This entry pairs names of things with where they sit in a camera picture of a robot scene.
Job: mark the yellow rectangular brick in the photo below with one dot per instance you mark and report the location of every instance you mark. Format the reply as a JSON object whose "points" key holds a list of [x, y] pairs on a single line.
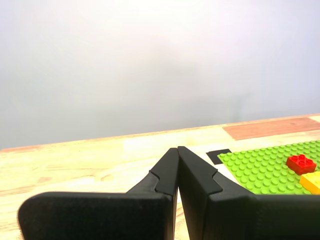
{"points": [[312, 181]]}

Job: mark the black tape corner marker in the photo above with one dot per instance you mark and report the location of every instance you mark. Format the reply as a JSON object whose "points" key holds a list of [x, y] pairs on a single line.
{"points": [[215, 156]]}

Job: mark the red square brick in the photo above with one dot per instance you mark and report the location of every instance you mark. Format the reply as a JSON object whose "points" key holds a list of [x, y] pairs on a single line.
{"points": [[301, 165]]}

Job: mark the green studded baseplate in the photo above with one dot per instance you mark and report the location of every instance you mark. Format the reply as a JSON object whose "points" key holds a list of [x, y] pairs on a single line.
{"points": [[250, 170]]}

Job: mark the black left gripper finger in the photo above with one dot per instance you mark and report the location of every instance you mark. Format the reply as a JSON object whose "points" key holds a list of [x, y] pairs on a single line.
{"points": [[100, 215], [237, 215]]}

